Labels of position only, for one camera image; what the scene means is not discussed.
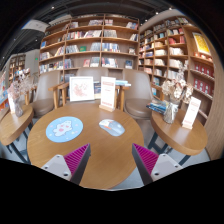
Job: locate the white hanging ceiling panel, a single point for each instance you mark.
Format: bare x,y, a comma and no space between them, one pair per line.
36,25

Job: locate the white sign in wooden stand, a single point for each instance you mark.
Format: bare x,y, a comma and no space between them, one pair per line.
108,91

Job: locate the small white table sign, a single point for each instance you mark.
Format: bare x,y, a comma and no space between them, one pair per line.
11,104
191,111

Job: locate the curved wooden bookshelf with books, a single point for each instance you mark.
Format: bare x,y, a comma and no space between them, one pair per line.
173,50

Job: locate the round light blue mouse pad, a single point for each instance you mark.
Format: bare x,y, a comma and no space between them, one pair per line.
64,129

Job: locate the wide wooden bookshelf with books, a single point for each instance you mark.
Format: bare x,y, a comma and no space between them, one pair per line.
88,41

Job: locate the distant wooden bookshelf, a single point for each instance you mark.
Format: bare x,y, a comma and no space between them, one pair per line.
16,65

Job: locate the dark covered book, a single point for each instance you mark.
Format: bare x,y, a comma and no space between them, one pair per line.
97,90

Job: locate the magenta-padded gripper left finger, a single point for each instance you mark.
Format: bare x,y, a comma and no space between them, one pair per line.
76,160

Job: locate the white framed floral picture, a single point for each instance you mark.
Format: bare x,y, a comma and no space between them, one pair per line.
81,88

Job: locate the stack of blue books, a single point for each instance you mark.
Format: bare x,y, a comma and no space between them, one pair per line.
156,106

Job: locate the round wooden side table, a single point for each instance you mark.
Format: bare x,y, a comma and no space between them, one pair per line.
180,136
13,125

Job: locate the teal book stack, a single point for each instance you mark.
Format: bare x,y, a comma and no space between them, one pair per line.
122,83

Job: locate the glass vase with dried flowers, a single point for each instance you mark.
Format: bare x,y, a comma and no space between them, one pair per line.
170,113

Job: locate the brown upholstered wooden armchair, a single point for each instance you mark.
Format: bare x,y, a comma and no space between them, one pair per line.
91,71
45,91
138,96

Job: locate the grey computer mouse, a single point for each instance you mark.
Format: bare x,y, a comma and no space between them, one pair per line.
112,128

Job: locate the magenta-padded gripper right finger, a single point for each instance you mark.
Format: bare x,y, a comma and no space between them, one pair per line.
146,160

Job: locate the glass vase with pink flowers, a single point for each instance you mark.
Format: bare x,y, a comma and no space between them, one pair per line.
18,108

